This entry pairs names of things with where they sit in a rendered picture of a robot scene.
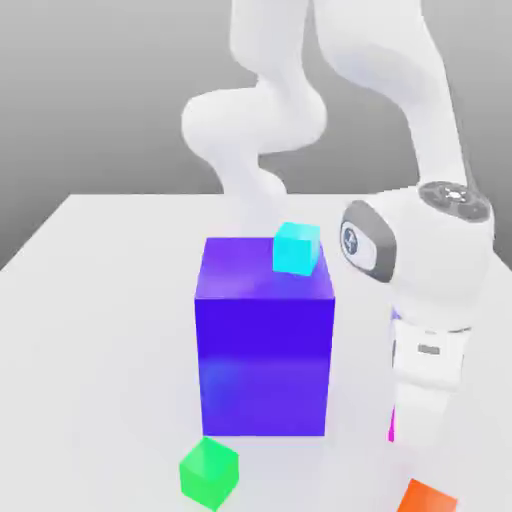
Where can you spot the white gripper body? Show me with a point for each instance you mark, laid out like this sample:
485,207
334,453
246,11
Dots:
420,412

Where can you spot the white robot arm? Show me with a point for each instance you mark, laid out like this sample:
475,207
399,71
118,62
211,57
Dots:
432,260

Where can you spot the small magenta cube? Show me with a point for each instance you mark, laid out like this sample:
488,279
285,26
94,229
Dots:
391,426

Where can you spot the small orange cube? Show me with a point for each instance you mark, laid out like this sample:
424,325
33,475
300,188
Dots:
426,498

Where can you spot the small cyan cube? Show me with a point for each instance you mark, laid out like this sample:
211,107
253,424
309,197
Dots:
294,252

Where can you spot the small green cube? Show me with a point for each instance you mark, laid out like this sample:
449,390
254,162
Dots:
208,474

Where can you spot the large blue box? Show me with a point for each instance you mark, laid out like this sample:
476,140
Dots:
264,360

